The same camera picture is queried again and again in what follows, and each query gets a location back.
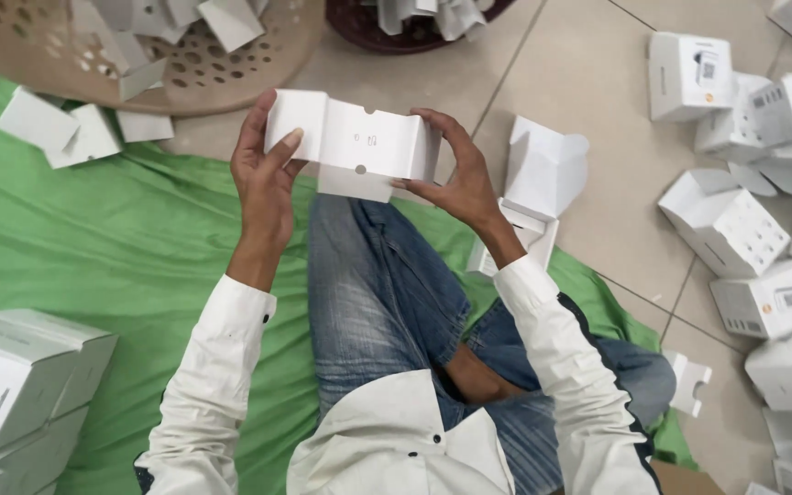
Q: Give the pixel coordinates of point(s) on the person's left hand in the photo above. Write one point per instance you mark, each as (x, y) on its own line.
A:
(258, 185)

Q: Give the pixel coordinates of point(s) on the person's right hand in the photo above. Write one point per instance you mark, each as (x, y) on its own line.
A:
(461, 182)

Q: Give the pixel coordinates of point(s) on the white cardboard insert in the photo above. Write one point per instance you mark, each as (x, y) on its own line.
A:
(348, 141)
(145, 126)
(140, 79)
(90, 141)
(35, 118)

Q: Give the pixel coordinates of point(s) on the open white carton box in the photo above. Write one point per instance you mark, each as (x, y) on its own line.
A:
(540, 168)

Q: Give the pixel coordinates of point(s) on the flat white carton box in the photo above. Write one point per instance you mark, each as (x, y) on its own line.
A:
(537, 240)

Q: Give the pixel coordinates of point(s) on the beige perforated plastic basket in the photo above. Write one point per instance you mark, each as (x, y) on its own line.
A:
(231, 75)

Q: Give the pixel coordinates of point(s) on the white loose cardboard insert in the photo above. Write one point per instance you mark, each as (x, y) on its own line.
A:
(140, 79)
(90, 141)
(145, 126)
(35, 118)

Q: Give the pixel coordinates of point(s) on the person's blue jeans legs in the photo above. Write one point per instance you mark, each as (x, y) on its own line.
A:
(382, 295)

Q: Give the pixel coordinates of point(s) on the green cloth sheet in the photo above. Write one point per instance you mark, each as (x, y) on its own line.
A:
(107, 234)

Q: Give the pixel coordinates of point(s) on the pile of white paper pieces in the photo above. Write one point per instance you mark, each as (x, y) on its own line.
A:
(437, 14)

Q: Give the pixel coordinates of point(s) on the dark maroon plastic basket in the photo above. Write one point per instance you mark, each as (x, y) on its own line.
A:
(368, 34)

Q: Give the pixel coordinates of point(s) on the pile of white cardboard inserts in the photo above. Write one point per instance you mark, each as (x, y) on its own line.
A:
(162, 17)

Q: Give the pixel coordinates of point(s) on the white printed product box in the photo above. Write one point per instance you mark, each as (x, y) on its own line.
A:
(90, 364)
(4, 385)
(31, 457)

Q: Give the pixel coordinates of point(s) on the person's white shirt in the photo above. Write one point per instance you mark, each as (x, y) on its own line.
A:
(382, 440)

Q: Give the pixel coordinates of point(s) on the heap of white product boxes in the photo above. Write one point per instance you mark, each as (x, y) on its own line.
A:
(746, 227)

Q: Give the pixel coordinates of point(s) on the small white notched insert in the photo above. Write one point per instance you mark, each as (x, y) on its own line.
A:
(688, 381)

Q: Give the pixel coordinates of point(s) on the brown cardboard piece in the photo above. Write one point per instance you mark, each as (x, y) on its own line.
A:
(685, 480)

